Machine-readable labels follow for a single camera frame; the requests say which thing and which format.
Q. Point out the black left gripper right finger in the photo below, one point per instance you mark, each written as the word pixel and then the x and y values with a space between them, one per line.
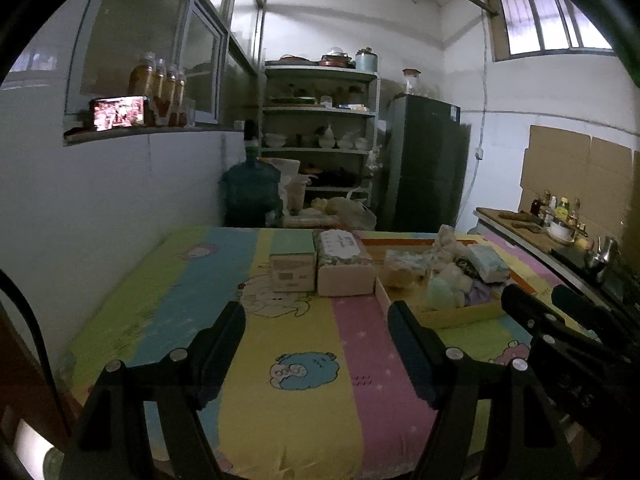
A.
pixel 524 438

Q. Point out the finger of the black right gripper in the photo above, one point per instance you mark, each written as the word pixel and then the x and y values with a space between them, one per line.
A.
pixel 606 322
pixel 537 318

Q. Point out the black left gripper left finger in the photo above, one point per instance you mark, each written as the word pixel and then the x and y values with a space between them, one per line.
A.
pixel 112 441

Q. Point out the leopard print cloth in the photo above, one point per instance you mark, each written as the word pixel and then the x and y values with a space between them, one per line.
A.
pixel 467 268

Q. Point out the green mesh bath sponge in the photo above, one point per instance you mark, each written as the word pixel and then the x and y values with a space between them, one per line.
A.
pixel 441 297

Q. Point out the white plush rabbit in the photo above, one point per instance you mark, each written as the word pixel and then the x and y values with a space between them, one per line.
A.
pixel 447 249

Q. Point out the white floral cloth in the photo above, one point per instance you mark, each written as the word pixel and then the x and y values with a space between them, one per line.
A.
pixel 402 269

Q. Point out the wooden kitchen counter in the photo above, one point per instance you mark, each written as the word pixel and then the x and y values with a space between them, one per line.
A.
pixel 569 263

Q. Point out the white bowl on counter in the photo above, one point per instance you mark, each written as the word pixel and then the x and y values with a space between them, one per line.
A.
pixel 560 232

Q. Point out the orange rimmed cardboard tray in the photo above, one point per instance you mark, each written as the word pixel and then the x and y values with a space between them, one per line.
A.
pixel 482 301

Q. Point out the black refrigerator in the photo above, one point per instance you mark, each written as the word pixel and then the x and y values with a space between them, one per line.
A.
pixel 426 157

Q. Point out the floral tissue box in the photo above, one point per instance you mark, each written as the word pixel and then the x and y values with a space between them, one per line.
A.
pixel 344 268

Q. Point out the colourful cartoon tablecloth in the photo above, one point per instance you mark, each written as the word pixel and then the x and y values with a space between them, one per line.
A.
pixel 316 389

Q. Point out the white plastic bag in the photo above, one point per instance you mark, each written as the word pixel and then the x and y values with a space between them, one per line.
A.
pixel 349 212

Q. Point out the green white carton box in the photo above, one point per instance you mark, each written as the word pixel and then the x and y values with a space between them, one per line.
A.
pixel 293 261

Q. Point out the glass jar on fridge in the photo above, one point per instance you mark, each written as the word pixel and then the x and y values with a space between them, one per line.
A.
pixel 412 83

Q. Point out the blue water jug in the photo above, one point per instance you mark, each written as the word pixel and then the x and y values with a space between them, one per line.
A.
pixel 251 188

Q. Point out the metal shelving unit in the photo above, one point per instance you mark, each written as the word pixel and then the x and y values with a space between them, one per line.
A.
pixel 325 118

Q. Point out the teal pot on shelf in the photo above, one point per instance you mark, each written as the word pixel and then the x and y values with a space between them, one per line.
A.
pixel 366 60

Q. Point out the phone with lit screen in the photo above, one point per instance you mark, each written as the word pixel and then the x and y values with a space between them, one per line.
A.
pixel 119 112

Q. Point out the amber drink bottle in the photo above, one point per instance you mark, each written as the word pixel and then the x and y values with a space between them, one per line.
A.
pixel 141 77
pixel 179 98
pixel 157 91
pixel 169 90

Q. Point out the sliding glass window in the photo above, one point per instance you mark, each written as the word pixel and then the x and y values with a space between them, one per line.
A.
pixel 115 36

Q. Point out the cardboard sheet on wall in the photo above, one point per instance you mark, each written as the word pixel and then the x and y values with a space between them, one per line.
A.
pixel 602 175

